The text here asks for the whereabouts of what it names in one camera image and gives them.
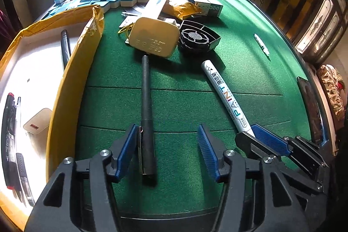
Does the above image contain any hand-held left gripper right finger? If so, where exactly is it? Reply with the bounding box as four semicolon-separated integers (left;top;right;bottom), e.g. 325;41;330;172
197;124;324;232

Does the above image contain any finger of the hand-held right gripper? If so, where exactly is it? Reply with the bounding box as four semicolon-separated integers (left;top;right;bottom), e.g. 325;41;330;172
235;131;325;194
249;124;331;169

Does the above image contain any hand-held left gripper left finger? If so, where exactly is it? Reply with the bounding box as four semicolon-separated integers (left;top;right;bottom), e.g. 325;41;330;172
27;123;139;232

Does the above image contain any matte black pen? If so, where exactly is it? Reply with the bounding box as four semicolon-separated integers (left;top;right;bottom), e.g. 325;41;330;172
140;55;158;175

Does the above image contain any white paint marker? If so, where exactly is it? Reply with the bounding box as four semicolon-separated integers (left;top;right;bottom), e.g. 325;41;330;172
201;59;257;139

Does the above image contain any yellow-taped cardboard box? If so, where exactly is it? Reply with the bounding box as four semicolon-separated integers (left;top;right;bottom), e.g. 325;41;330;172
0;5;105;224

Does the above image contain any white charger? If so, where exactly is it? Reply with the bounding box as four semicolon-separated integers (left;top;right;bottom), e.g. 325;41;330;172
23;108;53;135

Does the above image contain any clear-barrel pen with black cap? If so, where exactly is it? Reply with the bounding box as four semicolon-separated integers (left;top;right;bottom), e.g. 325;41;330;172
15;153;36;207

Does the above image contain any black fan housing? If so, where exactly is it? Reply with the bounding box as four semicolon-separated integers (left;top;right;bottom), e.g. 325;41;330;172
178;19;221;54

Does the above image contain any slim clear gel pen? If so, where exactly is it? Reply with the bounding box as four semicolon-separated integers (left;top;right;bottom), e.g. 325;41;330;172
13;96;25;156

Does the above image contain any yellow plastic case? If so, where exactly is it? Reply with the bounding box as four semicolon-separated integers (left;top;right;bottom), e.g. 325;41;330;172
128;17;180;58

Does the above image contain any black pen with red cap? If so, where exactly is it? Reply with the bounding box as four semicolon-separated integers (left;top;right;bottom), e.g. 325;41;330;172
1;92;17;190

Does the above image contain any thick black marker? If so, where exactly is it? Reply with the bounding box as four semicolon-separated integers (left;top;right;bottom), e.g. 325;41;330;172
60;29;72;73

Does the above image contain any black smartphone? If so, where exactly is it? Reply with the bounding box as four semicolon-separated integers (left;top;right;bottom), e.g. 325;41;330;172
297;77;324;144

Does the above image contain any floral cloth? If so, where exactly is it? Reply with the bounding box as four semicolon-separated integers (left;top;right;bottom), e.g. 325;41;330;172
317;64;347;124

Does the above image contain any small white pen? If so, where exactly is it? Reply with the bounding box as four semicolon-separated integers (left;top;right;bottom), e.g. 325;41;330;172
253;33;271;61

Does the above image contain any silver decorated cabinet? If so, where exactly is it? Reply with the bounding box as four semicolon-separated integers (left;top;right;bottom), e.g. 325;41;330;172
295;0;348;64

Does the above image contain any white paper leaflet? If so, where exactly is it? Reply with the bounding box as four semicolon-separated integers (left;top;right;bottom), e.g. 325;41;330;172
119;16;138;29

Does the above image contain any white ointment tube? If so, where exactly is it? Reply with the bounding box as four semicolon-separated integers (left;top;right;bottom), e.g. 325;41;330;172
162;18;181;28

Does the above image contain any small white green carton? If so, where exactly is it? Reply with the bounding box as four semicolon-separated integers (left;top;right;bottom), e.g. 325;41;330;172
188;0;224;19

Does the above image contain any yellow padded envelope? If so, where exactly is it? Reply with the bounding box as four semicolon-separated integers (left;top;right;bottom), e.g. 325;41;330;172
160;0;203;21

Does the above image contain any long white carton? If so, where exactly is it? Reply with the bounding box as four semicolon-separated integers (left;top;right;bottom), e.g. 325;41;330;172
141;0;170;21

